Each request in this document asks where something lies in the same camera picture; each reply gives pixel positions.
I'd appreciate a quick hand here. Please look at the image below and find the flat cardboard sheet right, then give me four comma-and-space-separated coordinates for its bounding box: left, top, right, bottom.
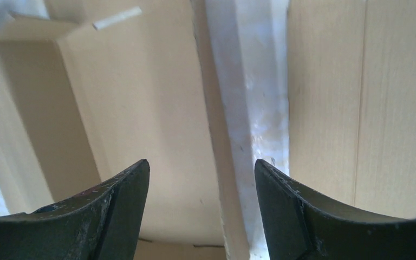
288, 1, 416, 218

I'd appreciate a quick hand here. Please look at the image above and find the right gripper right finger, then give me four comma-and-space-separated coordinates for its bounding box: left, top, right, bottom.
255, 159, 416, 259

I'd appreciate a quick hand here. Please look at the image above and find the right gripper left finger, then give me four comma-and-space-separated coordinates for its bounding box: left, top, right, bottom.
0, 159, 150, 259

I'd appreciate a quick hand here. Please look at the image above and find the large cardboard box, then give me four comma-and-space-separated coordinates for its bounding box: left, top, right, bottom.
0, 1, 250, 259

